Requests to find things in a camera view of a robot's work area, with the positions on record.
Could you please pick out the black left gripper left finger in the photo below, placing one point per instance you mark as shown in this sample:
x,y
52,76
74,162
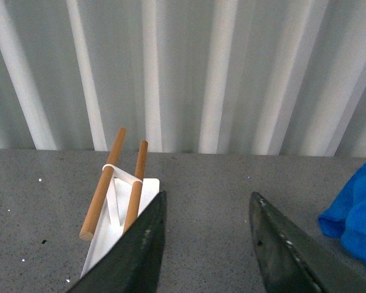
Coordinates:
x,y
133,263

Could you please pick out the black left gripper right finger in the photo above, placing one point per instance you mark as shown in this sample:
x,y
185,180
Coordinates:
x,y
290,260

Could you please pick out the blue microfiber cloth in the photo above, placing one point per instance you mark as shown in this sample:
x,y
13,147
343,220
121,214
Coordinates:
x,y
346,217

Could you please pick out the white towel rack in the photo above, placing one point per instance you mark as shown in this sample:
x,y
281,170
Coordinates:
x,y
119,199

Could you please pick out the white pleated curtain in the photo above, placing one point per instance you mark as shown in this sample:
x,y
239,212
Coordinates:
x,y
247,77

